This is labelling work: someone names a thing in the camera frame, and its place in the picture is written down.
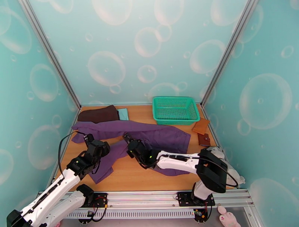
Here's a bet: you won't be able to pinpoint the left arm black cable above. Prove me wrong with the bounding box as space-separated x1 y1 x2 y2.
58 131 88 178

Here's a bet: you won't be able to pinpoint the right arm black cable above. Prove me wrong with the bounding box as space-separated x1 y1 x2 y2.
202 156 239 189

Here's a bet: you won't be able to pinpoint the folded dark brown trousers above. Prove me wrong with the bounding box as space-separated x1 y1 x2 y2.
77 105 120 124

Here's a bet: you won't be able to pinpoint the tan leather pouch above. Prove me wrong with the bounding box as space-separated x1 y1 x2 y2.
192 118 211 136

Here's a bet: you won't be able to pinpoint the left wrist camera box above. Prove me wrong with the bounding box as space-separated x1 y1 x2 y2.
84 133 95 146

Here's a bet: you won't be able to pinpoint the white pink plush bunny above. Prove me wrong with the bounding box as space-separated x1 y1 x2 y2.
217 205 241 227

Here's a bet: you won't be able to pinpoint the folded light teal trousers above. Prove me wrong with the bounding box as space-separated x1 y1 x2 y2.
116 108 129 121

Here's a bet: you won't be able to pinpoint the white slotted cable duct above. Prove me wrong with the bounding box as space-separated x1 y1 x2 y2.
63 209 195 220

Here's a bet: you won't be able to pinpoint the teal plastic mesh basket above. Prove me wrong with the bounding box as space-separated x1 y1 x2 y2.
152 96 201 126

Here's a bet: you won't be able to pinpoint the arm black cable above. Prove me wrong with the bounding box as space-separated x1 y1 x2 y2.
58 131 88 178
202 156 239 189

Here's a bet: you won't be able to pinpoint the aluminium frame post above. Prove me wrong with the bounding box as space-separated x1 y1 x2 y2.
200 0 260 108
18 0 81 109

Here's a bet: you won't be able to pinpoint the brown leather snap wallet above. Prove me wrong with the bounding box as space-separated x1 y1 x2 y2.
197 133 211 147

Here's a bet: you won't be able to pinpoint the red black power wires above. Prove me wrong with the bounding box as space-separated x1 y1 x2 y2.
87 196 108 223
193 201 216 222

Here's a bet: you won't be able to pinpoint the grey plush dog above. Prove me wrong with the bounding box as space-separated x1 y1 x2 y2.
205 146 246 190

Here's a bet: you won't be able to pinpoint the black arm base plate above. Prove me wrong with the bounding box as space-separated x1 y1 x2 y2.
74 192 108 208
176 191 216 207

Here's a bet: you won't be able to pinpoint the aluminium mounting rail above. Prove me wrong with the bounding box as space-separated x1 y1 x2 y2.
33 189 254 209

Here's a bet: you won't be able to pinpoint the purple trousers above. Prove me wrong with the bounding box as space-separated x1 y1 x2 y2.
71 120 192 185

